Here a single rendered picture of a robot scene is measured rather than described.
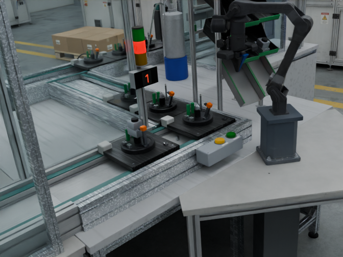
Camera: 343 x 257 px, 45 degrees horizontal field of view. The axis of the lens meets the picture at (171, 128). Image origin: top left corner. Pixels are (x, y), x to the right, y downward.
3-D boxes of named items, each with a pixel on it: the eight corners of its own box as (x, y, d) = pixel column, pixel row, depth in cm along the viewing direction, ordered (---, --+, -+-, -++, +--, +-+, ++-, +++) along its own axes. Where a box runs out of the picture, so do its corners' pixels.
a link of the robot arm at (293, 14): (310, 27, 152) (312, -3, 147) (307, 32, 145) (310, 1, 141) (233, 25, 163) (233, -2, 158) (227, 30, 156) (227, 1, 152)
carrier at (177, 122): (235, 122, 186) (235, 96, 181) (198, 140, 172) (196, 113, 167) (197, 109, 203) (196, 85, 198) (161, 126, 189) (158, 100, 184)
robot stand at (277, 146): (300, 161, 168) (303, 116, 160) (266, 165, 167) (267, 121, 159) (288, 145, 182) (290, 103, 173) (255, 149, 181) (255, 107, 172)
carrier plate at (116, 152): (179, 149, 167) (179, 144, 166) (132, 172, 153) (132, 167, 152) (143, 132, 184) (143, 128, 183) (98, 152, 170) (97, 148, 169)
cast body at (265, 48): (268, 53, 197) (272, 41, 192) (261, 55, 195) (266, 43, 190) (257, 44, 202) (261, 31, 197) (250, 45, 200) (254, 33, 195)
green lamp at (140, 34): (147, 40, 168) (146, 27, 166) (138, 42, 165) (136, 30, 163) (140, 38, 171) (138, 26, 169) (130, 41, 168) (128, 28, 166)
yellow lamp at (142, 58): (149, 63, 172) (148, 52, 170) (140, 66, 169) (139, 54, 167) (142, 61, 175) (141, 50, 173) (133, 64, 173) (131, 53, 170)
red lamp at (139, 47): (148, 51, 170) (147, 40, 168) (139, 54, 167) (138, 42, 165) (141, 50, 173) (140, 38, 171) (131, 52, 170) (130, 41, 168)
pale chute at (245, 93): (261, 100, 198) (266, 96, 194) (240, 107, 192) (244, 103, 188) (234, 52, 205) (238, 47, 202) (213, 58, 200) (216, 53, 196)
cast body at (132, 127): (145, 134, 164) (144, 118, 161) (137, 138, 162) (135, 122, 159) (132, 129, 170) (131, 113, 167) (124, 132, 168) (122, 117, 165)
